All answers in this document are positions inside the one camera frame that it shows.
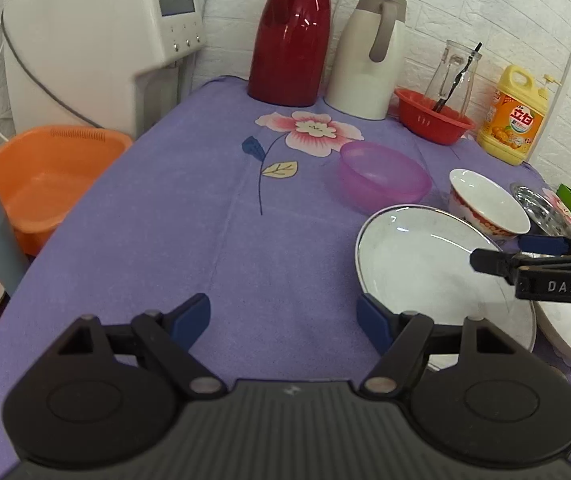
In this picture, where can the black stirring stick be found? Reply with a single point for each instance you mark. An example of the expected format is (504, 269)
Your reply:
(457, 77)

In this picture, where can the purple floral tablecloth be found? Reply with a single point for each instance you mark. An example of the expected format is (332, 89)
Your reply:
(165, 235)

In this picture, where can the clear glass pitcher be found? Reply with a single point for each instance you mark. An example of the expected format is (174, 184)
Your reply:
(461, 62)

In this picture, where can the large white plate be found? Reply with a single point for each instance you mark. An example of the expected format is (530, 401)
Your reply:
(415, 260)

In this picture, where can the white red-patterned ceramic bowl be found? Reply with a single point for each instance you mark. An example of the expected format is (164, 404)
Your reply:
(485, 200)

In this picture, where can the white thermos jug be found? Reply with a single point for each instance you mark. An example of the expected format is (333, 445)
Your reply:
(360, 75)

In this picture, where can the purple plastic bowl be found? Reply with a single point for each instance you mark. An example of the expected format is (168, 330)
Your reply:
(380, 180)

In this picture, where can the stainless steel bowl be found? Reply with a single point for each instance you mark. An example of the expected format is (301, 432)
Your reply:
(535, 207)

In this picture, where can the red plastic basket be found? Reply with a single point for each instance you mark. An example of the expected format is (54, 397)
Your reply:
(430, 127)

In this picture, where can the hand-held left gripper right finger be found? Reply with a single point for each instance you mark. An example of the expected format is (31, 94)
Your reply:
(373, 317)

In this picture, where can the orange plastic basin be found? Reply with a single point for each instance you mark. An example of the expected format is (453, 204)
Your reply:
(65, 160)

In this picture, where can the red thermos jug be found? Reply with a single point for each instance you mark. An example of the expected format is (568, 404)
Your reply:
(290, 35)

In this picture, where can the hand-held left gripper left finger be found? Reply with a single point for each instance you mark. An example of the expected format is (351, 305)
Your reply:
(193, 317)

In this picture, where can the white countertop water machine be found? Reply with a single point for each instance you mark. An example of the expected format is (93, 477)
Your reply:
(90, 35)

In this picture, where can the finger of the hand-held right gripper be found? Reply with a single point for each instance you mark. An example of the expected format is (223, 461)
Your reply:
(543, 245)
(490, 262)

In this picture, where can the yellow detergent bottle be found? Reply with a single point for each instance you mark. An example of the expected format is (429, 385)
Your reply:
(510, 125)

